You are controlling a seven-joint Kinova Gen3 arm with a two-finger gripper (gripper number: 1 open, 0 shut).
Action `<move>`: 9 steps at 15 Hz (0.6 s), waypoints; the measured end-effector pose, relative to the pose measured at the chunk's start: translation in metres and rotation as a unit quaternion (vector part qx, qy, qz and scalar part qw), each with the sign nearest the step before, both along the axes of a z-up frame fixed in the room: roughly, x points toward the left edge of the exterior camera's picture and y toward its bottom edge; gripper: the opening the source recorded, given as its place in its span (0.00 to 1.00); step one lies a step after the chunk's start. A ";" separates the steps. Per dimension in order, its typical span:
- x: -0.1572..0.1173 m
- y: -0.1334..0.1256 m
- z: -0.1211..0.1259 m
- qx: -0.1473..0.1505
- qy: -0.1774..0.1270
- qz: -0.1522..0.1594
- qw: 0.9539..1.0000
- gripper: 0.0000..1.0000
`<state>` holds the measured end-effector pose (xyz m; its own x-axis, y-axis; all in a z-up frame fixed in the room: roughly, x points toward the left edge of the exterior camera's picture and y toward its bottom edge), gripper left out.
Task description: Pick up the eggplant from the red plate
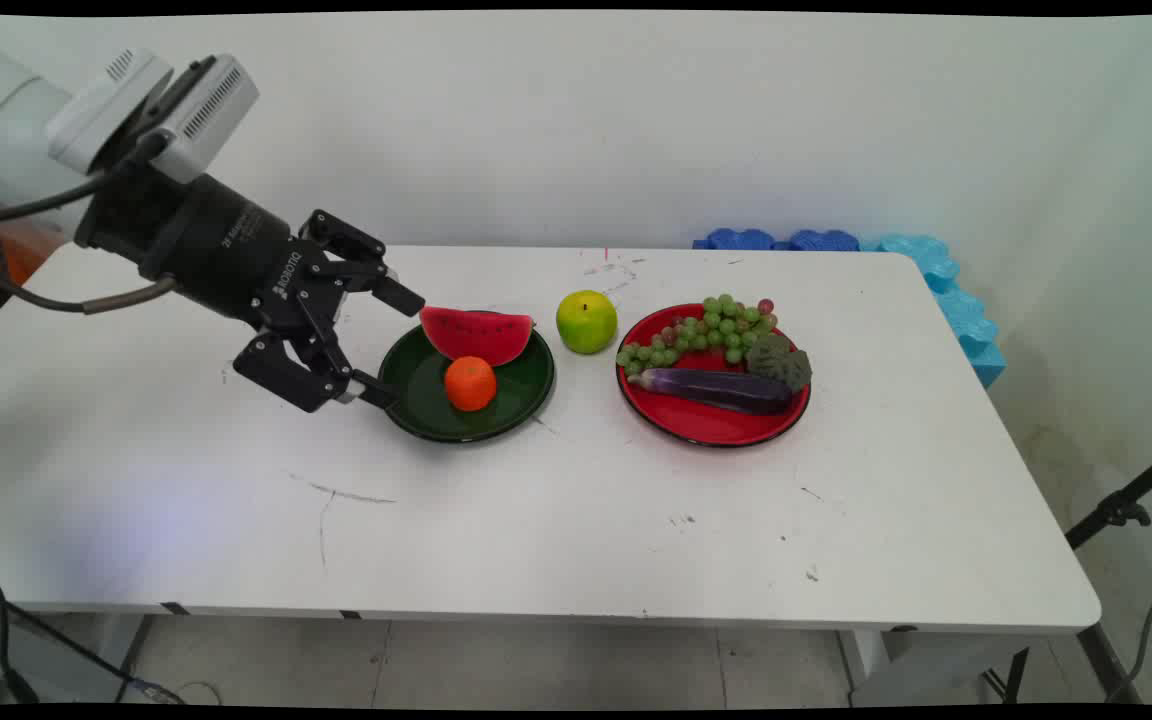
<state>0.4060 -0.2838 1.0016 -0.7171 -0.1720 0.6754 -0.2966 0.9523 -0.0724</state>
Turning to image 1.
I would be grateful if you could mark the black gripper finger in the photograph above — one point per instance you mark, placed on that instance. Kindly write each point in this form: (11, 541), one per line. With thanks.
(296, 375)
(356, 250)

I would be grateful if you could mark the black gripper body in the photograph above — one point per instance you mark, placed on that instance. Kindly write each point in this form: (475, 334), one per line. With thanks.
(206, 245)

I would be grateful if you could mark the purple eggplant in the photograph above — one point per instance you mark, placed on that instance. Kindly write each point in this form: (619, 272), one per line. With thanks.
(716, 390)

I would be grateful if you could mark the dark green plate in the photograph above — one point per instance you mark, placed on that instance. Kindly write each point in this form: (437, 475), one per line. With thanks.
(416, 405)

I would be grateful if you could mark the red watermelon slice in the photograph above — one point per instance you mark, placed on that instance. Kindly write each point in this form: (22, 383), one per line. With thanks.
(476, 335)

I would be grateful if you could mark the orange tangerine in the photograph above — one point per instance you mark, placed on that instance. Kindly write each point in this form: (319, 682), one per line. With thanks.
(471, 385)

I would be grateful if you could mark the green apple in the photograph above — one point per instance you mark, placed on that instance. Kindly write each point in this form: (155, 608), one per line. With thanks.
(586, 322)

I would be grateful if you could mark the green grape bunch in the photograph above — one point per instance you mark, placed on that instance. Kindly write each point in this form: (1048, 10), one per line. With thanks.
(721, 325)

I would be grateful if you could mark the dark blue foam mat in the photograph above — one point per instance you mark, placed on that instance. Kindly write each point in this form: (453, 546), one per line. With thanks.
(741, 240)

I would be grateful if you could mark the red plate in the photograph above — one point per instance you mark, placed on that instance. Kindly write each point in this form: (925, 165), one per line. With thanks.
(701, 422)

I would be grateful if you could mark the dark green grape leaf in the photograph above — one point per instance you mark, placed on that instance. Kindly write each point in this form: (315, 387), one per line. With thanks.
(781, 362)

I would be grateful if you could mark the light blue foam mat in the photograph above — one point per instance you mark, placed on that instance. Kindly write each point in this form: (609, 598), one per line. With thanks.
(966, 320)

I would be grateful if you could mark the black tripod stand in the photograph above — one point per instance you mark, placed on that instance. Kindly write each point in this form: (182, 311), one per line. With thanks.
(1121, 510)

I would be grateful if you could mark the black table leg frame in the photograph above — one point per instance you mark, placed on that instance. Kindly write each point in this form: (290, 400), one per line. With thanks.
(1101, 660)

